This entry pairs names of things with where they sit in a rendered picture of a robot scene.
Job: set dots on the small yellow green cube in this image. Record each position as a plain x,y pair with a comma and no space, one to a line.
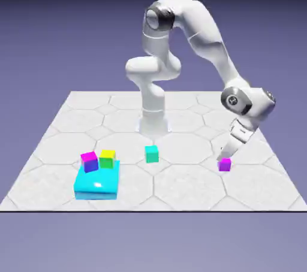
107,159

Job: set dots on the small purple cube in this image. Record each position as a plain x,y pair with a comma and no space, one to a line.
225,165

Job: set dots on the small magenta blue cube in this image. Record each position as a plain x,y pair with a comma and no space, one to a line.
89,162

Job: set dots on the small teal cube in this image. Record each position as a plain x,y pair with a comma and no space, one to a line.
151,154

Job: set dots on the large cyan box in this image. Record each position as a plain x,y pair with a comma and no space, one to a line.
97,183

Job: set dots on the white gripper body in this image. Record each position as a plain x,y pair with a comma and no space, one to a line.
230,147

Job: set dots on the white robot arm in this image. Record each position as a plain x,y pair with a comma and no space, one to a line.
206,37

